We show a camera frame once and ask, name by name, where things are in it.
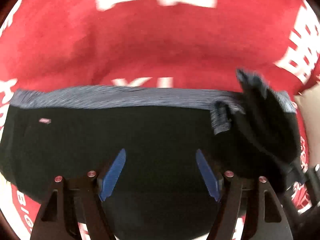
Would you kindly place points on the red blanket with white print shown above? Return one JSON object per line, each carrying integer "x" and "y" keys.
{"x": 47, "y": 45}

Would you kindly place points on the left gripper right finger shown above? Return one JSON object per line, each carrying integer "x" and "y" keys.
{"x": 211, "y": 174}

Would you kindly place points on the black pants with grey waistband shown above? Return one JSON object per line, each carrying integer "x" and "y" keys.
{"x": 55, "y": 144}

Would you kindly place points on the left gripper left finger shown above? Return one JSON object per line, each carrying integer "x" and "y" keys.
{"x": 109, "y": 175}

